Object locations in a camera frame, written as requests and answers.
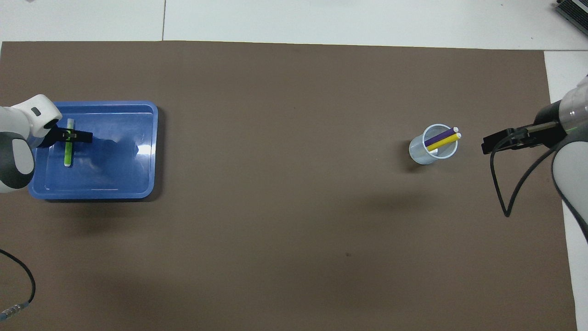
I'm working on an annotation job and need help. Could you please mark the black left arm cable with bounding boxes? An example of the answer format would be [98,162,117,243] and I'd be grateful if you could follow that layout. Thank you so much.
[0,249,37,322]

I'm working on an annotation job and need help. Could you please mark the blue plastic tray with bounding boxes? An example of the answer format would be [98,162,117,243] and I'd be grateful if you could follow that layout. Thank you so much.
[28,101,159,201]

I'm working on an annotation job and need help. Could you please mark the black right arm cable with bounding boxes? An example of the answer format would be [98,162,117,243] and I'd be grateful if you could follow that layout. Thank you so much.
[490,121,571,218]

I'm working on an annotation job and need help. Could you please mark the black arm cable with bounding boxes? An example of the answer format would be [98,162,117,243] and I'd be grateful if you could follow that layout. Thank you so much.
[0,249,37,322]
[490,121,571,218]

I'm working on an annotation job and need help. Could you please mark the yellow marker pen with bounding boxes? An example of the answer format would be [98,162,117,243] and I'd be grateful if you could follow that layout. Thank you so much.
[427,133,462,153]

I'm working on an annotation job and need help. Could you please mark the purple marker pen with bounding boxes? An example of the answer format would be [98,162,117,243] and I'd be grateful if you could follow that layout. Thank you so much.
[424,126,460,148]

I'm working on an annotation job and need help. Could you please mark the brown table mat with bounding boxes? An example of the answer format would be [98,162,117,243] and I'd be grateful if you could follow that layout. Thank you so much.
[0,40,578,331]

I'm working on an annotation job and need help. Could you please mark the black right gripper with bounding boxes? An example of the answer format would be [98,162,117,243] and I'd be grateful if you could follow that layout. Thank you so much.
[481,100,570,155]

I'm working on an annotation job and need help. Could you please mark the translucent plastic cup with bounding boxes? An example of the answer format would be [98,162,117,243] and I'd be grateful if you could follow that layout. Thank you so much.
[409,124,458,165]

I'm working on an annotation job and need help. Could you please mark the green marker pen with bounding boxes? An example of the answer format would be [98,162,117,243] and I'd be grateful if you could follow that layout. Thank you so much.
[64,119,75,168]

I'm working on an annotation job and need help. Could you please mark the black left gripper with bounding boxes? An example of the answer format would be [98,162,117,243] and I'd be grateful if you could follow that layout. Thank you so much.
[36,126,94,149]

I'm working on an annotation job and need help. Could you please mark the grey ribbed device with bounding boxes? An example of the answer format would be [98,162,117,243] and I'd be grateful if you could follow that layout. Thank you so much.
[554,0,588,24]

